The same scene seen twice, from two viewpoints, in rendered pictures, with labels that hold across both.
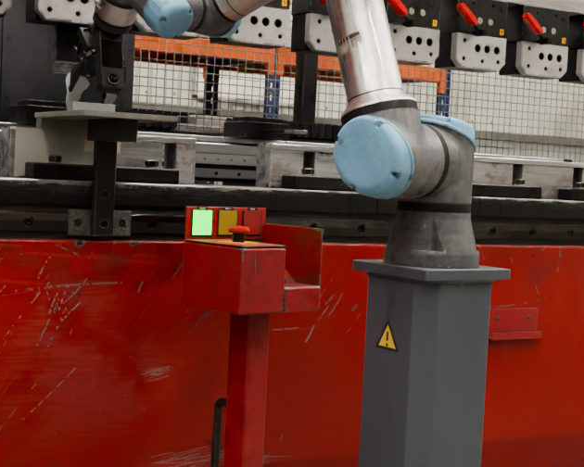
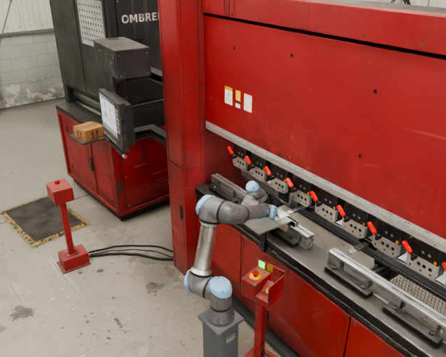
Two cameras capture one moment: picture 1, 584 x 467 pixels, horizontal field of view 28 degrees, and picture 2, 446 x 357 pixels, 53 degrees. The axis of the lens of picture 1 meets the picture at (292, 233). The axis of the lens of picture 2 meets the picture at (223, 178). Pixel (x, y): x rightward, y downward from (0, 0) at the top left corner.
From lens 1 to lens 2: 3.11 m
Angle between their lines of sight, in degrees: 85
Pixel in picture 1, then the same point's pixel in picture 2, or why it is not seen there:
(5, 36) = not seen: hidden behind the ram
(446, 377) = (205, 343)
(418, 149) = (191, 286)
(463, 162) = (211, 297)
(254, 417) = (258, 321)
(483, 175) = (418, 316)
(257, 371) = (258, 310)
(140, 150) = (292, 231)
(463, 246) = (210, 318)
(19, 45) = not seen: hidden behind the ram
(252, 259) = (244, 282)
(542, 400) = not seen: outside the picture
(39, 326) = (253, 262)
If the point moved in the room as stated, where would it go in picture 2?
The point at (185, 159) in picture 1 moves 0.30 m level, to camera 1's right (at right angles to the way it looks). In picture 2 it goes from (304, 241) to (316, 272)
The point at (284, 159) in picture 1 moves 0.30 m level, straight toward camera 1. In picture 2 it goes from (333, 258) to (281, 261)
